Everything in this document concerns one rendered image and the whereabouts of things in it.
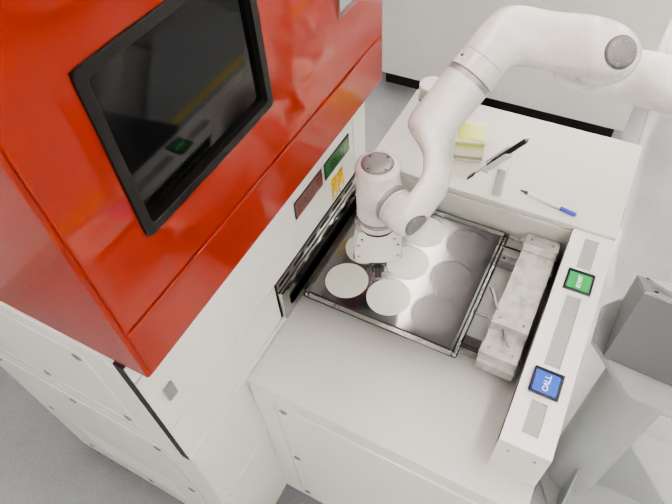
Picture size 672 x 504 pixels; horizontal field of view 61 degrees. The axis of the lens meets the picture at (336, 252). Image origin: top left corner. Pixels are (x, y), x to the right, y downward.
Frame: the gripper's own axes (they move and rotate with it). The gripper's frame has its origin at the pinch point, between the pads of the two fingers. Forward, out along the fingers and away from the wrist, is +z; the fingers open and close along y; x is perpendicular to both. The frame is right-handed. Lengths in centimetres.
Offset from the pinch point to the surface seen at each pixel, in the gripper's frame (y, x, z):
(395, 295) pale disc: 3.9, -4.7, 4.5
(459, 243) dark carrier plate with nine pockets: 20.1, 10.1, 4.6
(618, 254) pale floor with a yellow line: 106, 75, 95
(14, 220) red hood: -40, -38, -60
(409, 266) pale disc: 7.6, 3.5, 4.5
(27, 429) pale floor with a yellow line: -128, 2, 94
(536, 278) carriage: 36.8, 0.4, 6.5
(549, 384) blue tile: 31.0, -30.1, -2.0
